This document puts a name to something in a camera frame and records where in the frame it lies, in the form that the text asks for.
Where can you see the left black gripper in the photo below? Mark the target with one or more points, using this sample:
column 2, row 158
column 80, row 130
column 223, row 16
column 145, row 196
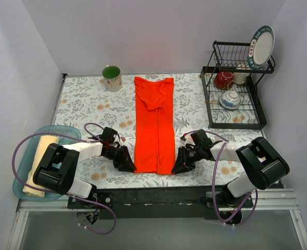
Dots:
column 120, row 157

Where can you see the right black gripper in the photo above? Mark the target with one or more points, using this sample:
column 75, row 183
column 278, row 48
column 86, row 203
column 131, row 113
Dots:
column 185, row 157

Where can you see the orange t shirt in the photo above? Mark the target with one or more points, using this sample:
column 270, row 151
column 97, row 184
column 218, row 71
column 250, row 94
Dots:
column 155, row 150

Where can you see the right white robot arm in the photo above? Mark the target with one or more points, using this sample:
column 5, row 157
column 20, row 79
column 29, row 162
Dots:
column 262, row 164

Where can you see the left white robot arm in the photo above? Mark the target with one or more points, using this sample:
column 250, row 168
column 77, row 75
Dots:
column 57, row 168

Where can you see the blue plastic tray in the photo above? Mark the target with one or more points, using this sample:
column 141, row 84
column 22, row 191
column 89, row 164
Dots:
column 28, row 157

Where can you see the floral tablecloth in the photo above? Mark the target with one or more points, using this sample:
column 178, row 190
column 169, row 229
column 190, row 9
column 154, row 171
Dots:
column 87, row 105

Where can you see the blue white porcelain bowl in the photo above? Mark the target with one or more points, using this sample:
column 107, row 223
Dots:
column 230, row 100

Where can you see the floral green-inside mug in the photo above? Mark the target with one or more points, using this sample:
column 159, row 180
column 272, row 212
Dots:
column 112, row 78

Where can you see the red bowl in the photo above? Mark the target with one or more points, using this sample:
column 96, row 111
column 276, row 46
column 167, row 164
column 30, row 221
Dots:
column 224, row 80

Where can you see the cream cup in rack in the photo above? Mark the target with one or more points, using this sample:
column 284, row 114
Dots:
column 241, row 77

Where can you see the white green-rimmed plate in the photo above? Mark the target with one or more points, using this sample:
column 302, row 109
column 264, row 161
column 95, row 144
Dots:
column 261, row 47

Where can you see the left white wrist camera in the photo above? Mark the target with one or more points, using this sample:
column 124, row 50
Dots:
column 122, row 140

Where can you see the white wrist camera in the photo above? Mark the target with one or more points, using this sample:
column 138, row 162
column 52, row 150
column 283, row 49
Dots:
column 186, row 139
column 122, row 140

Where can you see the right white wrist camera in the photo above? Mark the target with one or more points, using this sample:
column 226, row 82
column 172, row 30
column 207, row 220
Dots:
column 186, row 139

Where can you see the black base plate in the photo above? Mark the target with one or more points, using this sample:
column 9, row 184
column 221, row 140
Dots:
column 158, row 202

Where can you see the black wire dish rack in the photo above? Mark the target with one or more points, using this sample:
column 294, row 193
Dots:
column 232, row 57

